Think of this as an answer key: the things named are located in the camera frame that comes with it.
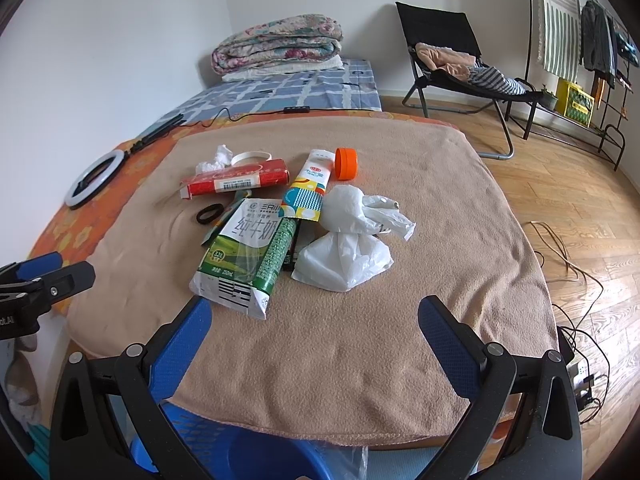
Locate beige fleece blanket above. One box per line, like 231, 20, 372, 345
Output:
66, 116, 558, 445

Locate folded floral quilt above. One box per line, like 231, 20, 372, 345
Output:
210, 14, 343, 76

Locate dark hanging jacket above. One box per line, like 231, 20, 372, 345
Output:
580, 0, 617, 88

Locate white ring light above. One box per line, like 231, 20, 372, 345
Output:
64, 150, 129, 210

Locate black hair tie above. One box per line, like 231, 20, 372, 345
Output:
195, 201, 226, 227

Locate orange bottle cap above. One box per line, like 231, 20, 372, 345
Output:
334, 148, 359, 181

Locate white plastic bag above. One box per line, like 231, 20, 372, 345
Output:
292, 184, 416, 292

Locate green white milk carton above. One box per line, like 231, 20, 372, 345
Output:
190, 198, 296, 320

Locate black tripod pole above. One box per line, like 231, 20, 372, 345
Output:
125, 114, 184, 158

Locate clothes on chair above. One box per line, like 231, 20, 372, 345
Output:
414, 42, 526, 96

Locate blue plastic waste basket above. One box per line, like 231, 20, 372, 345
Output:
128, 398, 352, 480

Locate white tissue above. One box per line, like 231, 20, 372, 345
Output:
195, 144, 233, 174

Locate striped hanging towel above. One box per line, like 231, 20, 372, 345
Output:
537, 0, 582, 82

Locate colourful snack pouch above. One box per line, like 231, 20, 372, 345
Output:
279, 150, 335, 222

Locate red rectangular box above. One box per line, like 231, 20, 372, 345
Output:
179, 159, 290, 200

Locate black clothes rack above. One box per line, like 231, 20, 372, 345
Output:
524, 0, 639, 168

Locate black folding chair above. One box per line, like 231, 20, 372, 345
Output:
396, 2, 542, 160

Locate blue patterned mattress sheet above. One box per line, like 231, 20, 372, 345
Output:
156, 58, 382, 125

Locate black cable on bed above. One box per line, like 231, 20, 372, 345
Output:
196, 105, 312, 129

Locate yellow crate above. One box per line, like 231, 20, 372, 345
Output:
554, 78, 594, 127

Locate white tape ring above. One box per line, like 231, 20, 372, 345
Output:
229, 149, 274, 168

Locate power strip with cables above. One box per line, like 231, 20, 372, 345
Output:
522, 220, 611, 426

